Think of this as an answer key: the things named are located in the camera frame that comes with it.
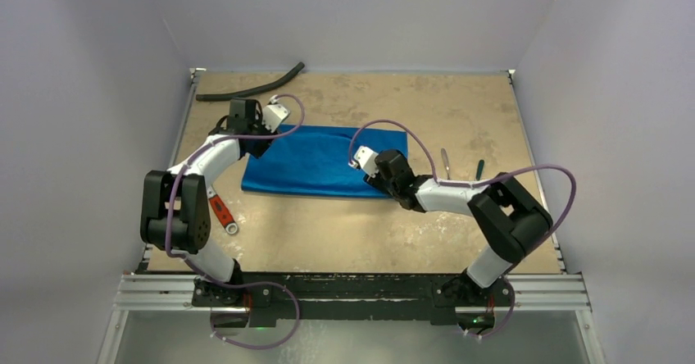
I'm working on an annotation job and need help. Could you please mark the blue cloth napkin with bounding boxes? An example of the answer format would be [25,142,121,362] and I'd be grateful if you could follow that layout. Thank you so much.
[241,125,387,198]

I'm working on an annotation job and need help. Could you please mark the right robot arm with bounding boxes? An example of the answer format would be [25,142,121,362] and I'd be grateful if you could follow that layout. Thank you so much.
[352,146,553,304]

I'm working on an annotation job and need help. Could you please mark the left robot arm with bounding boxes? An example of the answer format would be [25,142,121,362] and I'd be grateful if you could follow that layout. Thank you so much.
[139,99,290,306]

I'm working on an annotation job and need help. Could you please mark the silver fork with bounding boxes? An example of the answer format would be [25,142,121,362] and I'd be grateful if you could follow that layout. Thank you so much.
[440,148,451,180]

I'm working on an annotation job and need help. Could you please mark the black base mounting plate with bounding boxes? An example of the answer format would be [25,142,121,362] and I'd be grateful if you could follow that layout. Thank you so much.
[192,271,512,328]

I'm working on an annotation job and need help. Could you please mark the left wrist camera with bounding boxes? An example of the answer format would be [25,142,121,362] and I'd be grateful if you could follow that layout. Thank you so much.
[261,98,291,133]

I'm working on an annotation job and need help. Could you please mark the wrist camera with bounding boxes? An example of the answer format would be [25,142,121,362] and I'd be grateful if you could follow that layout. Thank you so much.
[261,98,291,133]
[350,146,379,178]

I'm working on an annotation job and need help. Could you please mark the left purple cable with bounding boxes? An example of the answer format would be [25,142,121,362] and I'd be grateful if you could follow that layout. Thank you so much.
[164,93,307,350]

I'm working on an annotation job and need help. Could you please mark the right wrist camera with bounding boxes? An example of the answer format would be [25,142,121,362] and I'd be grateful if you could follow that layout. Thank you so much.
[350,146,379,178]

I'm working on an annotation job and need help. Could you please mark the black foam hose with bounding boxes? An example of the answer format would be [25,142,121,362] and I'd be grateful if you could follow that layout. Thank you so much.
[195,61,307,103]

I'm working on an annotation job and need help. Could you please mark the red handled wrench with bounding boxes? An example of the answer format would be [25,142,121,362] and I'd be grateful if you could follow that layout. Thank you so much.
[207,186,239,235]

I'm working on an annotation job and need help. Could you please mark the aluminium frame rail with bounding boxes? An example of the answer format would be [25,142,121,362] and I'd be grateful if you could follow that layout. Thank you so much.
[113,272,590,313]

